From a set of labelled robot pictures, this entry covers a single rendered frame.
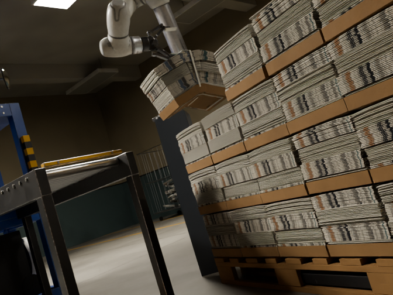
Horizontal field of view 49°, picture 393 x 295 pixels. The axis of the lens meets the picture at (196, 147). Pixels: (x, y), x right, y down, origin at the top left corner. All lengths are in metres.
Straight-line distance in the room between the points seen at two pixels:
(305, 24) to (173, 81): 0.86
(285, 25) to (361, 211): 0.67
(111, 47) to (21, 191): 0.81
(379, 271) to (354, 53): 0.69
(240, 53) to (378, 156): 0.71
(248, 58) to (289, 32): 0.25
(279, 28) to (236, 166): 0.65
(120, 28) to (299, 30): 0.99
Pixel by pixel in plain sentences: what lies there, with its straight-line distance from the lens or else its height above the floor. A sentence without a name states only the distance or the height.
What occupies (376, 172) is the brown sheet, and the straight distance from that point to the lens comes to 1.41.
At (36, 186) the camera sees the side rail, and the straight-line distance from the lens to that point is 1.98.
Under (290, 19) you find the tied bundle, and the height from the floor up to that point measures 0.97.
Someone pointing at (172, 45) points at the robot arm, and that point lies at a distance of 2.72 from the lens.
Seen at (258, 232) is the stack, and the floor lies 0.25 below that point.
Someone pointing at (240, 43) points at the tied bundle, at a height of 1.02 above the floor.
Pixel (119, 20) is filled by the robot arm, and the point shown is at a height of 1.39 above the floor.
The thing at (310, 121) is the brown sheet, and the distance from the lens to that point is 1.54.
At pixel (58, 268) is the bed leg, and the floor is 0.37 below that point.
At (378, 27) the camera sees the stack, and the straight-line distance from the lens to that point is 1.34.
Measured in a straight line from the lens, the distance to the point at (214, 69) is 2.26.
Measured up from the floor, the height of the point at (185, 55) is 1.17.
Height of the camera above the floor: 0.53
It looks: 5 degrees up
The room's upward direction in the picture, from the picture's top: 17 degrees counter-clockwise
